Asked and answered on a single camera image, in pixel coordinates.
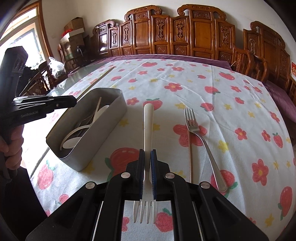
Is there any cream handled plastic fork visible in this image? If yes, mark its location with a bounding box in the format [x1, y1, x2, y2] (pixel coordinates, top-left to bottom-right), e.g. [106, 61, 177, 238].
[133, 103, 158, 224]

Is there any steel fork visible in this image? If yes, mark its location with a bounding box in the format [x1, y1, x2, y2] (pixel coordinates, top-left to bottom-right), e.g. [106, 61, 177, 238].
[184, 108, 227, 192]

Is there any person's left hand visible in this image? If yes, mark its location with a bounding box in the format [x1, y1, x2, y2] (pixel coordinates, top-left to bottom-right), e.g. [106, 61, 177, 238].
[1, 125, 24, 170]

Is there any dark wooden dining chair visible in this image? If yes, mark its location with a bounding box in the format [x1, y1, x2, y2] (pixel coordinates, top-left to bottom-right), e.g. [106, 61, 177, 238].
[19, 61, 55, 96]

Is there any plastic bag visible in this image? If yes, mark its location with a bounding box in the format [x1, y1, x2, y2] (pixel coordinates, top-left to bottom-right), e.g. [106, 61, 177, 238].
[49, 57, 66, 79]

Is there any grey metal tray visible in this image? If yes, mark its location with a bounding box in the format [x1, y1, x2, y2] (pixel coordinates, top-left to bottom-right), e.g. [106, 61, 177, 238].
[46, 88, 127, 171]

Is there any strawberry flower tablecloth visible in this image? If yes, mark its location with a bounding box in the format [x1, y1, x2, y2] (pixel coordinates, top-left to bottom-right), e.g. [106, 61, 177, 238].
[31, 59, 295, 240]

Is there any cardboard boxes stack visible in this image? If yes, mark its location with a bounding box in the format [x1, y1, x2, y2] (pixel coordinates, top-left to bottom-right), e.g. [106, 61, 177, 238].
[59, 17, 91, 61]

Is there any wooden armchair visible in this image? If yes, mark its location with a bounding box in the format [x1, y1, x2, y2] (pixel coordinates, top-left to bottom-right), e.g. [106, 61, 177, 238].
[231, 46, 269, 83]

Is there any red framed sign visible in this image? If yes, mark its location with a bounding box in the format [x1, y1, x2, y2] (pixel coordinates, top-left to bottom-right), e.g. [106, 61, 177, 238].
[290, 61, 296, 79]

